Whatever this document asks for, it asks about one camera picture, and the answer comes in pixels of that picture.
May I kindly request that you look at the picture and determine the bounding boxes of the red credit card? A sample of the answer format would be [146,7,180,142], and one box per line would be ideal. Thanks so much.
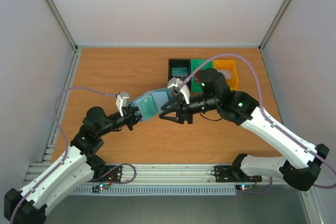
[193,70,201,83]

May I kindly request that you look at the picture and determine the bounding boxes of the left small circuit board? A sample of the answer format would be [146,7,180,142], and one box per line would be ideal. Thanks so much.
[91,184,109,193]

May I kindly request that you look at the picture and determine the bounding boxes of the teal blue card holder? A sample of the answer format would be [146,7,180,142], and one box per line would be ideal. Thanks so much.
[131,88,172,122]

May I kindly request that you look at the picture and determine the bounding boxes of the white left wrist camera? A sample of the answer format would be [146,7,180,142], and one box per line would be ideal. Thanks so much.
[115,92,130,116]

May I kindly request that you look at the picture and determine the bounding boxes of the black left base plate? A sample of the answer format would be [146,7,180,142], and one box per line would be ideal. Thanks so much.
[89,165,122,183]

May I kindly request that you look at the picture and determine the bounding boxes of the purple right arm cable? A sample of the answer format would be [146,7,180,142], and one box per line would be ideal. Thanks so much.
[178,53,336,189]

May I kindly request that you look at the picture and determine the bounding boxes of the green storage bin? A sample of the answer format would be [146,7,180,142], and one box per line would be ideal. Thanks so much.
[190,58,215,93]

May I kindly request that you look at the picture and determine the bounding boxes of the right small circuit board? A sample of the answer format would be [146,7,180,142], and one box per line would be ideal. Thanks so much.
[236,184,255,191]

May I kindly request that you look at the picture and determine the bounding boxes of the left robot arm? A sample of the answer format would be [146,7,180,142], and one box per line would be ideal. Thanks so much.
[4,105,142,223]

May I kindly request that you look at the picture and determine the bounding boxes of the grey slotted cable duct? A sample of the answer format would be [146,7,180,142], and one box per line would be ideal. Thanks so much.
[72,185,236,197]

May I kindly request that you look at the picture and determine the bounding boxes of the black storage bin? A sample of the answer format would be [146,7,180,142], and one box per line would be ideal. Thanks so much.
[167,59,191,80]

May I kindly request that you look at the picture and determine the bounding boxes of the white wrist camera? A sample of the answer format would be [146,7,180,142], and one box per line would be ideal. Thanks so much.
[167,77,191,104]
[115,92,130,116]

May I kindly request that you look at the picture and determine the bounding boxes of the aluminium front rail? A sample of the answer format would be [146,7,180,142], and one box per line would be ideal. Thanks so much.
[25,163,313,185]

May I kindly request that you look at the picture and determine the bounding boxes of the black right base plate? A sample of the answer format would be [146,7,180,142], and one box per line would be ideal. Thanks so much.
[211,165,262,183]

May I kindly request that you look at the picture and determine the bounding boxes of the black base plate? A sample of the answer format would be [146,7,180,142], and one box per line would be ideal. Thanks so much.
[211,165,262,183]
[89,165,122,183]

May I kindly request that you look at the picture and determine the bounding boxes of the yellow storage bin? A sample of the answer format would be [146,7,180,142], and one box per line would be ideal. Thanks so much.
[213,59,239,91]

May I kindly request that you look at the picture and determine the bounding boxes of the small circuit board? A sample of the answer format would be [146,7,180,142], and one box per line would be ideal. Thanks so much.
[91,184,109,193]
[236,184,255,191]

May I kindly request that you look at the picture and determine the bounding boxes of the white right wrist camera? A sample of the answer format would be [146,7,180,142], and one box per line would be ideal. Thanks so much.
[167,77,191,104]

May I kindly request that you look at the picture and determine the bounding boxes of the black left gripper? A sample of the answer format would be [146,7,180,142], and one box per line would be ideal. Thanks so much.
[98,104,149,137]

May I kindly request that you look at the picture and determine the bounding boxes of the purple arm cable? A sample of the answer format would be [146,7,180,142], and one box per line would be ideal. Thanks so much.
[9,87,120,222]
[178,53,336,189]

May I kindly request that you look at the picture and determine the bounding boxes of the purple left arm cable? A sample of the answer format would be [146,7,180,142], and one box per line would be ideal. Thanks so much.
[9,87,120,222]

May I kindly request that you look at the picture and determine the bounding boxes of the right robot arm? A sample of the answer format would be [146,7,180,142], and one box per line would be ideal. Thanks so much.
[159,68,329,191]

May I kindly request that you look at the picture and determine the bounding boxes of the white card in yellow bin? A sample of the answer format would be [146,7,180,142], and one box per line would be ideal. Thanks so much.
[217,69,232,80]

